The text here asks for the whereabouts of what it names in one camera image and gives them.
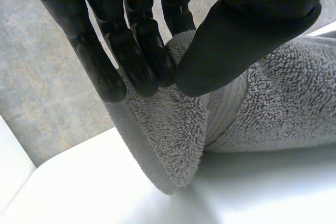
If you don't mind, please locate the grey towel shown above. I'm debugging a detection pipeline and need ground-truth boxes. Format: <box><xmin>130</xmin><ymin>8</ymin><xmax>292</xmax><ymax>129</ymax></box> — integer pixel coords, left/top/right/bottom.
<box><xmin>104</xmin><ymin>30</ymin><xmax>336</xmax><ymax>195</ymax></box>

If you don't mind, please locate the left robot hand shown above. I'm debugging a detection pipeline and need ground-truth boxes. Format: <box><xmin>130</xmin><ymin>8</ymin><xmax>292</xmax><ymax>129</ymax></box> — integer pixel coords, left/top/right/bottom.
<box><xmin>7</xmin><ymin>0</ymin><xmax>336</xmax><ymax>104</ymax></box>

